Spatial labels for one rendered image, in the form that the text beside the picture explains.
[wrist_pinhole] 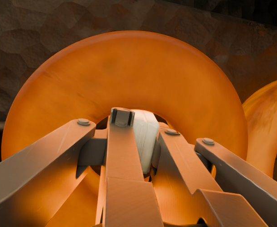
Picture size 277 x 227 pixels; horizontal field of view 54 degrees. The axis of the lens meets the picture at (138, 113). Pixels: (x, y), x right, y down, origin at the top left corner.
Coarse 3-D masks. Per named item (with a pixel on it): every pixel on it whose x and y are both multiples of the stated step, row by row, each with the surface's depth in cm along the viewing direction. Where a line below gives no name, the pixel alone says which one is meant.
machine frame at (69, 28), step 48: (0, 0) 22; (48, 0) 22; (96, 0) 22; (144, 0) 23; (192, 0) 28; (240, 0) 29; (0, 48) 23; (48, 48) 23; (240, 48) 24; (0, 96) 23; (240, 96) 25; (0, 144) 24
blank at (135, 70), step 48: (96, 48) 15; (144, 48) 15; (192, 48) 16; (48, 96) 15; (96, 96) 15; (144, 96) 16; (192, 96) 16; (192, 144) 17; (240, 144) 18; (96, 192) 17
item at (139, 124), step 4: (136, 112) 16; (140, 112) 16; (136, 116) 15; (140, 116) 15; (136, 120) 14; (140, 120) 14; (144, 120) 15; (136, 124) 14; (140, 124) 14; (144, 124) 14; (136, 128) 14; (140, 128) 14; (136, 132) 14; (140, 132) 14; (136, 136) 14; (140, 136) 14; (136, 140) 14; (140, 140) 15; (136, 144) 14; (140, 144) 15
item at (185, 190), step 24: (168, 144) 12; (168, 168) 11; (192, 168) 10; (168, 192) 10; (192, 192) 8; (216, 192) 7; (168, 216) 10; (192, 216) 8; (216, 216) 6; (240, 216) 6
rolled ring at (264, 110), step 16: (256, 96) 22; (272, 96) 21; (256, 112) 20; (272, 112) 21; (256, 128) 20; (272, 128) 20; (256, 144) 20; (272, 144) 20; (256, 160) 20; (272, 160) 20; (272, 176) 20
